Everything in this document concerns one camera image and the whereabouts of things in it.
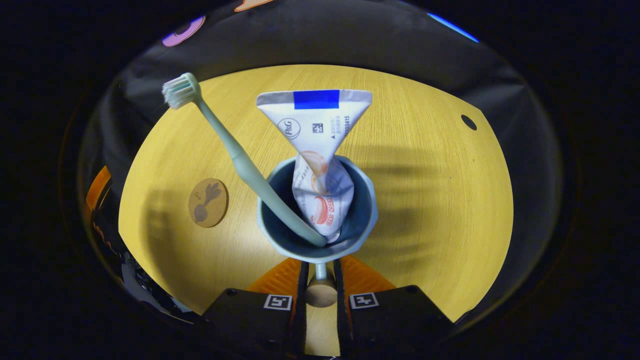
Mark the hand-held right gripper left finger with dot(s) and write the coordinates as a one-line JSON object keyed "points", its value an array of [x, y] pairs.
{"points": [[250, 320]]}

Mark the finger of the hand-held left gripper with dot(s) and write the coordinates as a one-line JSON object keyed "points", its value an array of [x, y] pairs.
{"points": [[98, 187]]}

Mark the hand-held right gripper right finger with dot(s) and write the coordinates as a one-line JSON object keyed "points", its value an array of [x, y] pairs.
{"points": [[395, 320]]}

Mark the round brown coaster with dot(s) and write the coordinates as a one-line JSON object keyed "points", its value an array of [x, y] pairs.
{"points": [[208, 203]]}

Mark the pale green toothbrush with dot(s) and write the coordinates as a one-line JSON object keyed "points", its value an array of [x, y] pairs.
{"points": [[240, 160]]}

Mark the white toothpaste tube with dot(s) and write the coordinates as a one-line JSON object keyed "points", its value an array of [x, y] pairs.
{"points": [[315, 125]]}

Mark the black backdrop cloth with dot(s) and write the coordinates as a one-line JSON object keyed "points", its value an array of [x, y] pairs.
{"points": [[325, 40]]}

